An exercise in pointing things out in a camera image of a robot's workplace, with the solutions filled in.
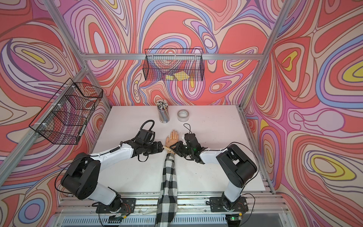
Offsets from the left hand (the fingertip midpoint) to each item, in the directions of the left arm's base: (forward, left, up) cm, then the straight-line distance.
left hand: (161, 149), depth 90 cm
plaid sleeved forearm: (-33, -6, 0) cm, 34 cm away
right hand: (-2, -6, +1) cm, 7 cm away
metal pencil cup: (+25, 0, +14) cm, 29 cm away
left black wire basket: (+3, +49, +25) cm, 55 cm away
